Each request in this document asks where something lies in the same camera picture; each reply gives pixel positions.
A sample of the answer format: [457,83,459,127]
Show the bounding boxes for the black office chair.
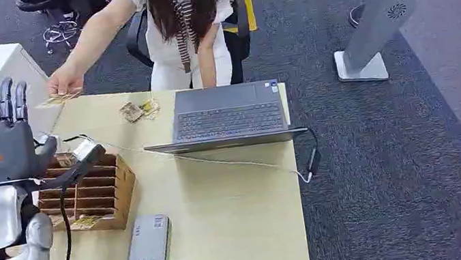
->
[120,0,259,100]

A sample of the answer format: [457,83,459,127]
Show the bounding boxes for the wooden card box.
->
[30,141,145,243]

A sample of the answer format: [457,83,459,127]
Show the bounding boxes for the printed yellowish card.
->
[35,89,85,110]

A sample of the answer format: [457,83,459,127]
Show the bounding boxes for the thin white cable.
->
[61,101,314,219]

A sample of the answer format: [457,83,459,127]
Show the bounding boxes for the grey kiosk stand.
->
[324,0,461,88]

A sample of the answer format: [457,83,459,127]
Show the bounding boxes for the yellow printed card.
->
[139,97,163,121]

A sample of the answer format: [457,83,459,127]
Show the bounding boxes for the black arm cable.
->
[46,186,78,260]

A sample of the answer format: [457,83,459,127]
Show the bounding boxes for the person's right hand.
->
[44,61,85,100]

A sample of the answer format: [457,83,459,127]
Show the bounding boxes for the black round floor object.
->
[345,3,370,30]

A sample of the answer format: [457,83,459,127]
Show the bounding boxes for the flat grey card reader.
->
[121,210,177,260]

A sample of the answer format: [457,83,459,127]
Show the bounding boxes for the grey laptop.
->
[136,72,311,163]

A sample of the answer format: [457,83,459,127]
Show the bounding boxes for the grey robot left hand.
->
[0,71,63,185]

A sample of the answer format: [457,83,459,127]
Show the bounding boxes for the yellowish card in box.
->
[68,214,105,233]

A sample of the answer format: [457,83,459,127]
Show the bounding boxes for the person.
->
[34,0,267,113]

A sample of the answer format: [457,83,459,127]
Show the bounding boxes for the black chair with chrome base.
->
[15,0,127,59]

